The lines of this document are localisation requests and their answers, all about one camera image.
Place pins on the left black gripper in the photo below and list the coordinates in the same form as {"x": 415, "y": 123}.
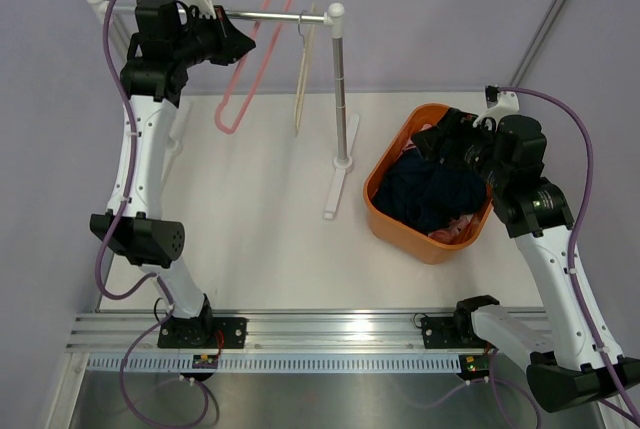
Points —
{"x": 233, "y": 45}

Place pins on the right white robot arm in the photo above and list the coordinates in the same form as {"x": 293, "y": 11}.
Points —
{"x": 581, "y": 362}

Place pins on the orange plastic basket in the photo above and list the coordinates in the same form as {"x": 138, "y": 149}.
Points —
{"x": 418, "y": 245}

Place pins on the navy blue shorts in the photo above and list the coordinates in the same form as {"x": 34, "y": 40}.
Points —
{"x": 392, "y": 192}

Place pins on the pink patterned shorts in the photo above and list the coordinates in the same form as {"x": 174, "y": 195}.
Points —
{"x": 452, "y": 231}

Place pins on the slotted cable duct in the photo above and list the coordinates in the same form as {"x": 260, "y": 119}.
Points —
{"x": 282, "y": 363}

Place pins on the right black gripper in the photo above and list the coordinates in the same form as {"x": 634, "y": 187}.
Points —
{"x": 430, "y": 142}

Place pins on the cream plastic hanger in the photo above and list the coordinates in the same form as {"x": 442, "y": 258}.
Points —
{"x": 308, "y": 38}

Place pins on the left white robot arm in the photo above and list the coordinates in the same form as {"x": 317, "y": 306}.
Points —
{"x": 172, "y": 37}

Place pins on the white clothes rack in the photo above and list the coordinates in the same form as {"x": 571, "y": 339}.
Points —
{"x": 346, "y": 126}

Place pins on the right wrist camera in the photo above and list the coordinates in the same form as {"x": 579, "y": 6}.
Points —
{"x": 499, "y": 104}

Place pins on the aluminium mounting rail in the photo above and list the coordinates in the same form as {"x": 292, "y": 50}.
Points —
{"x": 271, "y": 331}

